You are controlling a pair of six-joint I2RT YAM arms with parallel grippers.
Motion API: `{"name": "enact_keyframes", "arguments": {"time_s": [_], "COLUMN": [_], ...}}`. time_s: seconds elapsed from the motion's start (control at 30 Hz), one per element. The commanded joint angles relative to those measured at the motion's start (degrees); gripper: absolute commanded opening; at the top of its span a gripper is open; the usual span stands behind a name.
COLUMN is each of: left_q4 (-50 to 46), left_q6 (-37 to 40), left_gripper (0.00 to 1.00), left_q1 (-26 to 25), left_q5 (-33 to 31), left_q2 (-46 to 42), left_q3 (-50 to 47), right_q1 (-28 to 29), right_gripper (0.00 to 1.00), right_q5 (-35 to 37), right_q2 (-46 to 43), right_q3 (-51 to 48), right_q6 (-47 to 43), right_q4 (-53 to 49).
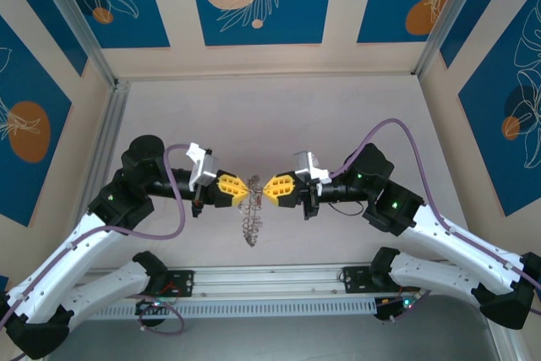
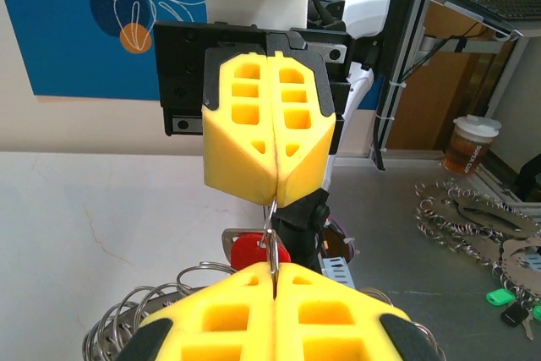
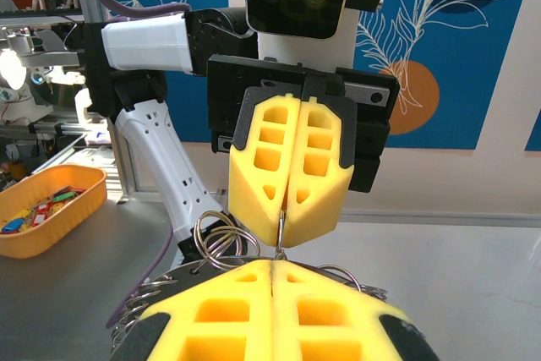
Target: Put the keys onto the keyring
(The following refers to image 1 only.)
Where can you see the silver keyring bundle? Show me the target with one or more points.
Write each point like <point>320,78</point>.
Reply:
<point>251,225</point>

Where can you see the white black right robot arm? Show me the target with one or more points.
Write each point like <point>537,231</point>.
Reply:
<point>460,247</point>

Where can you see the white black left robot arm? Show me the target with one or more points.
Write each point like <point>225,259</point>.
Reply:
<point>59,259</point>

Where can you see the black mounting plate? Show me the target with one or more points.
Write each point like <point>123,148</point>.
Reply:
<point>353,280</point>
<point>186,282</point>

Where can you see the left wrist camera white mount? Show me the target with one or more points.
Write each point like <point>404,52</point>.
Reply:
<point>205,171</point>

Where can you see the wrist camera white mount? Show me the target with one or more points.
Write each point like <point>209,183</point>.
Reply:
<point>304,162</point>
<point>205,171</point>

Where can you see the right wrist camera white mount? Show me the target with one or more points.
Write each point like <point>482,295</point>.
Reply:
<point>304,162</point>

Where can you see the aluminium side rail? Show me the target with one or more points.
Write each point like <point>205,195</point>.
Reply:
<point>113,124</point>

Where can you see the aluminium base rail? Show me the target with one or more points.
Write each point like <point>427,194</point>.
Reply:
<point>270,280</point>

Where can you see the aluminium frame post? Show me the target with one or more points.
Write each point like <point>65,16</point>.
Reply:
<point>448,18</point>
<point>78,18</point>
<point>505,342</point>

